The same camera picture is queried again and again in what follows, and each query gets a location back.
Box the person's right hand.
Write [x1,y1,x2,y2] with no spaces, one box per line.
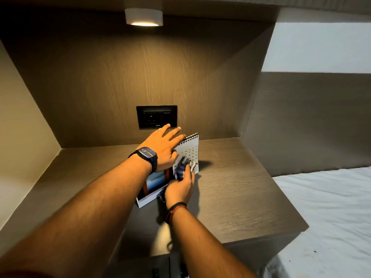
[164,164,195,206]

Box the person's left hand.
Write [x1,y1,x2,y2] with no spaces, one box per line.
[136,123,186,173]

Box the white spiral desk calendar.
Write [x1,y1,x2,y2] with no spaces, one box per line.
[136,132,200,209]

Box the blue striped cleaning cloth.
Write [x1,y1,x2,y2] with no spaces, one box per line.
[156,156,196,203]

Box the person's right forearm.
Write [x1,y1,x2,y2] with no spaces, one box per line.
[170,206,259,278]

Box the person's left forearm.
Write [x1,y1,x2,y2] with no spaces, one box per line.
[0,155,153,278]

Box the dark blue wristwatch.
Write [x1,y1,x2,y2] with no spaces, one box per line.
[128,147,158,175]

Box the red and black wrist thread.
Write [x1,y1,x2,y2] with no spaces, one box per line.
[165,202,189,225]

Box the wooden bedside cabinet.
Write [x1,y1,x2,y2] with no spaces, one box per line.
[0,137,309,278]

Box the white ceiling spot lamp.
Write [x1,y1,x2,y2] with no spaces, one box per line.
[125,8,163,27]

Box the white bed sheet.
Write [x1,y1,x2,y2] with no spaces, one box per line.
[262,166,371,278]

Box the black wall power socket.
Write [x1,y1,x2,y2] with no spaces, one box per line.
[136,105,178,130]

